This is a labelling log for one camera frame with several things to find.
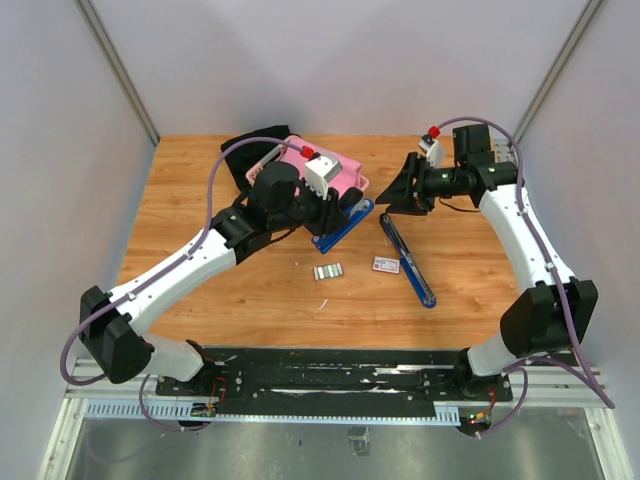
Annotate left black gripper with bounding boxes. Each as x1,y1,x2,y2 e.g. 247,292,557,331
270,177,351,239

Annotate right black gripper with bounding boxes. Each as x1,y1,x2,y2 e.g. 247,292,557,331
376,152,466,216

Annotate red staple box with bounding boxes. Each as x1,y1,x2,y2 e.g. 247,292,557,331
372,256,401,274

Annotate silver staple strips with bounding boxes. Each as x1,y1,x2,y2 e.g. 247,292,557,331
313,263,344,281

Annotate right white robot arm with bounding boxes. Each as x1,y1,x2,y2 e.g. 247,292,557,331
376,117,598,400

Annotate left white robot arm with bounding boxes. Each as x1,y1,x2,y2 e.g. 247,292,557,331
79,162,372,396

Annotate pink folded cloth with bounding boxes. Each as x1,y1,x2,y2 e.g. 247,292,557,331
289,137,364,191

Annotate pink plastic basket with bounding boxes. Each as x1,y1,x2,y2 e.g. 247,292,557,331
245,135,369,195

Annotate black folded cloth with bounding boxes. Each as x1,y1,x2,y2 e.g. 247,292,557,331
220,125,300,193

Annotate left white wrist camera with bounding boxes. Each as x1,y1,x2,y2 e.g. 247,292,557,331
300,146,342,200

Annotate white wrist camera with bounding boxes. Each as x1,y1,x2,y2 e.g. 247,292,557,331
418,126,445,168
300,146,342,200

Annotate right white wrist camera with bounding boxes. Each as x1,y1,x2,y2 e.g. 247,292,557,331
418,126,445,168

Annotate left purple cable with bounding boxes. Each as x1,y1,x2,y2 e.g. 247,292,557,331
59,135,316,434

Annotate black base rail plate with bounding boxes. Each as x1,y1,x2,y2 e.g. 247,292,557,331
155,347,513,422

